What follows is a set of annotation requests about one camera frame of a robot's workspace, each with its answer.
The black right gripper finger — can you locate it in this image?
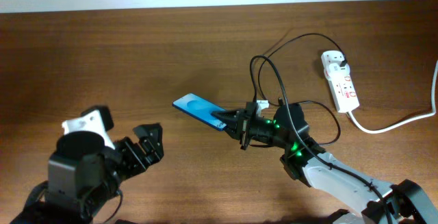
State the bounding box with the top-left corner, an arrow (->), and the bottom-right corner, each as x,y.
211,109 -> 242,125
224,123 -> 242,140

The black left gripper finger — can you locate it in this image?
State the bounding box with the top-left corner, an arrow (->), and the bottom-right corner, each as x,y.
133,123 -> 162,149
142,138 -> 164,164

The black USB charging cable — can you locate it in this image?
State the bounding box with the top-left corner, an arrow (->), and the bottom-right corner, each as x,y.
257,32 -> 348,147

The blue Samsung Galaxy phone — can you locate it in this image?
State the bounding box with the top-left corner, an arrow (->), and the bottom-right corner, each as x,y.
172,93 -> 226,131

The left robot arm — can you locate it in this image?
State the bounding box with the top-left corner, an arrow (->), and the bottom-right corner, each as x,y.
13,123 -> 164,223

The white USB charger adapter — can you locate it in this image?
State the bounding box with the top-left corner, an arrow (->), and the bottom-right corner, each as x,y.
324,62 -> 350,81

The white power strip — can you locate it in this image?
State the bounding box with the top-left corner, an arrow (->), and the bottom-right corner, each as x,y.
321,51 -> 359,113

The white power strip cord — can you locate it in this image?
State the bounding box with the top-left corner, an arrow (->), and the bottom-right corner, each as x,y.
346,59 -> 438,135

